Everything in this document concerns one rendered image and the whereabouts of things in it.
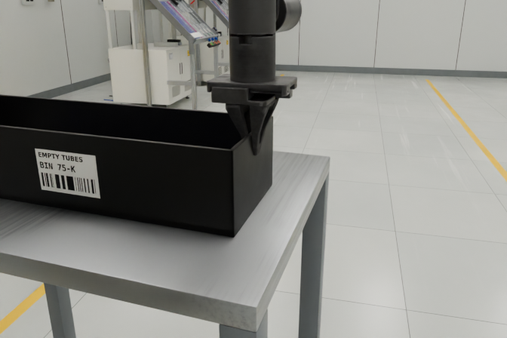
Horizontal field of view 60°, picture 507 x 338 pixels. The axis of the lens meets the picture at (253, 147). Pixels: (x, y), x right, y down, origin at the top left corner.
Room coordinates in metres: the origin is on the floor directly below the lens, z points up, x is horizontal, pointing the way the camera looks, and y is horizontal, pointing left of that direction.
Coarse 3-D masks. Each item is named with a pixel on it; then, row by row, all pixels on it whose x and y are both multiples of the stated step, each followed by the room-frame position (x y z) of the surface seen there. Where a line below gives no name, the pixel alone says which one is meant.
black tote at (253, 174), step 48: (0, 96) 0.79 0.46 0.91; (0, 144) 0.58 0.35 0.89; (48, 144) 0.55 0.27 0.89; (96, 144) 0.53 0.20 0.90; (144, 144) 0.51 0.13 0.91; (192, 144) 0.67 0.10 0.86; (240, 144) 0.50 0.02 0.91; (0, 192) 0.58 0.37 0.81; (48, 192) 0.56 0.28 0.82; (96, 192) 0.53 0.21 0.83; (144, 192) 0.51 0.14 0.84; (192, 192) 0.49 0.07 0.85; (240, 192) 0.49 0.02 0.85
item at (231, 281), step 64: (320, 192) 0.74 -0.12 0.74; (0, 256) 0.44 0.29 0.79; (64, 256) 0.43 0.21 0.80; (128, 256) 0.43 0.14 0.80; (192, 256) 0.43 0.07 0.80; (256, 256) 0.43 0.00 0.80; (320, 256) 0.73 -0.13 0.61; (64, 320) 0.95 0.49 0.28; (256, 320) 0.35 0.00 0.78; (320, 320) 0.76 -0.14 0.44
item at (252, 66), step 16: (240, 48) 0.53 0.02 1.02; (256, 48) 0.52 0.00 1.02; (272, 48) 0.54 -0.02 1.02; (240, 64) 0.53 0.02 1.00; (256, 64) 0.52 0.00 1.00; (272, 64) 0.54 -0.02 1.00; (208, 80) 0.55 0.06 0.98; (224, 80) 0.55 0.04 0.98; (240, 80) 0.53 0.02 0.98; (256, 80) 0.52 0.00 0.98; (272, 80) 0.54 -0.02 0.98; (288, 80) 0.54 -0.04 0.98
